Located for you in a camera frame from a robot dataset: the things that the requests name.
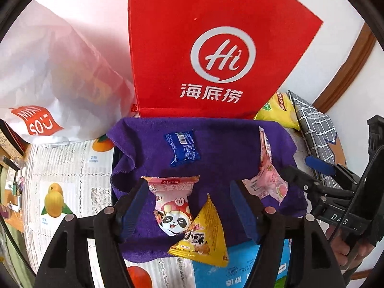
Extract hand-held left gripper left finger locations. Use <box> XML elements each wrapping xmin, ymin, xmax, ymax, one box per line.
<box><xmin>33</xmin><ymin>178</ymin><xmax>150</xmax><ymax>288</ymax></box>

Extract yellow chip bag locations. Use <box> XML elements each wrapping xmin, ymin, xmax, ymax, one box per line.
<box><xmin>253</xmin><ymin>91</ymin><xmax>300</xmax><ymax>131</ymax></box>

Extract red paper bag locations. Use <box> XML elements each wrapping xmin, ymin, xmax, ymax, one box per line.
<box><xmin>128</xmin><ymin>0</ymin><xmax>324</xmax><ymax>120</ymax></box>

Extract pale pink peach snack packet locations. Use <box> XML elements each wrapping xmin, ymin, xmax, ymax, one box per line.
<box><xmin>242</xmin><ymin>171</ymin><xmax>288</xmax><ymax>206</ymax></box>

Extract small blue snack packet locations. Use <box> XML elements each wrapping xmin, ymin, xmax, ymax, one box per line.
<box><xmin>163</xmin><ymin>129</ymin><xmax>201</xmax><ymax>167</ymax></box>

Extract purple cloth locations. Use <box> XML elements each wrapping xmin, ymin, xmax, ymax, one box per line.
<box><xmin>106</xmin><ymin>116</ymin><xmax>308</xmax><ymax>261</ymax></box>

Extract wooden box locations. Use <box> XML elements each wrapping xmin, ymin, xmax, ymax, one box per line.
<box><xmin>0</xmin><ymin>119</ymin><xmax>29</xmax><ymax>158</ymax></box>

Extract person's right hand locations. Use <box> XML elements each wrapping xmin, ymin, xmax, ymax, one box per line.
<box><xmin>325</xmin><ymin>225</ymin><xmax>376</xmax><ymax>265</ymax></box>

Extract pink panda snack packet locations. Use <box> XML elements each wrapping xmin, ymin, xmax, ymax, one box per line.
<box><xmin>142</xmin><ymin>175</ymin><xmax>201</xmax><ymax>237</ymax></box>

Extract yellow triangular snack packet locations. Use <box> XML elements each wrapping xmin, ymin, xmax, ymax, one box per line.
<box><xmin>168</xmin><ymin>193</ymin><xmax>229</xmax><ymax>268</ymax></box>

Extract long pink snack stick packet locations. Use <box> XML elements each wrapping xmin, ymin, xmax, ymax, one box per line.
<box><xmin>258</xmin><ymin>125</ymin><xmax>281</xmax><ymax>186</ymax></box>

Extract light blue box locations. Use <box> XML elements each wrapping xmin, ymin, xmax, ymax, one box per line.
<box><xmin>192</xmin><ymin>238</ymin><xmax>291</xmax><ymax>288</ymax></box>

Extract white plastic bag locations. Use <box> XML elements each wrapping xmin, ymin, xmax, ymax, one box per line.
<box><xmin>0</xmin><ymin>0</ymin><xmax>137</xmax><ymax>147</ymax></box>

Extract grey checked cloth bag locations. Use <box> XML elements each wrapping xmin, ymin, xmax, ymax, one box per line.
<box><xmin>288</xmin><ymin>90</ymin><xmax>348</xmax><ymax>189</ymax></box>

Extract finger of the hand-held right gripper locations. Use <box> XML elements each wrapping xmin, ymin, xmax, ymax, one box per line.
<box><xmin>304</xmin><ymin>155</ymin><xmax>365</xmax><ymax>191</ymax></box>
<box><xmin>282</xmin><ymin>165</ymin><xmax>354</xmax><ymax>216</ymax></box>

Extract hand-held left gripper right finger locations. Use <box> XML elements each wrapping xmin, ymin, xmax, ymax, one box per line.
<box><xmin>229</xmin><ymin>180</ymin><xmax>344</xmax><ymax>288</ymax></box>

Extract wooden door frame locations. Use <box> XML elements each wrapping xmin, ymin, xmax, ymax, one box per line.
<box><xmin>312</xmin><ymin>22</ymin><xmax>377</xmax><ymax>111</ymax></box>

